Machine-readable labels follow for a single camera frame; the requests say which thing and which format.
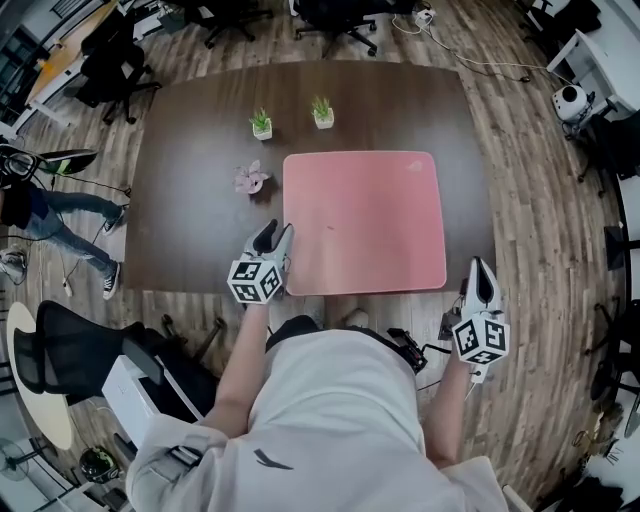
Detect pink desk mat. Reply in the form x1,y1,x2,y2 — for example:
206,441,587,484
282,150,448,297

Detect white dome-shaped device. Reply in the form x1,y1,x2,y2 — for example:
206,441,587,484
551,83,590,122

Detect person's right forearm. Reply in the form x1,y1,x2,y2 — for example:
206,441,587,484
423,358,479,470

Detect green plant in white pot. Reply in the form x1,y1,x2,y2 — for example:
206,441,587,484
310,95,336,131
248,107,275,141

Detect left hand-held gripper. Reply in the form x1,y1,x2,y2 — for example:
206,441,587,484
226,219,297,306

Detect round white table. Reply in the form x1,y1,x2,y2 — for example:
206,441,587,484
5,301,75,451

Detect white boxy appliance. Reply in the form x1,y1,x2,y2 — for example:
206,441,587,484
101,357,205,449

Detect light wooden desk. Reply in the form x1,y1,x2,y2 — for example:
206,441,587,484
22,0,124,126

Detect person's white shirt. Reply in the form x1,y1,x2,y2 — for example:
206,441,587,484
124,327,511,512

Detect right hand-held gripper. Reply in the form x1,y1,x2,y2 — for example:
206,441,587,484
451,256,512,365

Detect black belt-mounted device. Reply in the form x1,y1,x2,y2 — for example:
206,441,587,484
386,327,430,374

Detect black and green helmet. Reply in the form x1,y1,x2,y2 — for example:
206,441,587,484
79,446,122,485

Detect black standing fan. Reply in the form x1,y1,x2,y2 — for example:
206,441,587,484
0,437,32,484

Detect pink plant in white pot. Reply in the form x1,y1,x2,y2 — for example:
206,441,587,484
232,159,272,195

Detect person's black shorts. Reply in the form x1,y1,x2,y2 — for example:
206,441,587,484
264,314,401,354

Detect white floor cable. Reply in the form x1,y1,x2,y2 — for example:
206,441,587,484
391,13,532,85

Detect person's left forearm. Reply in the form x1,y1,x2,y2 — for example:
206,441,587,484
199,301,272,437

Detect black mesh-back office chair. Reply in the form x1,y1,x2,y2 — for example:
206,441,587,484
12,299,226,409

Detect white desk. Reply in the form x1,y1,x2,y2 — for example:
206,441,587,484
545,0,640,121

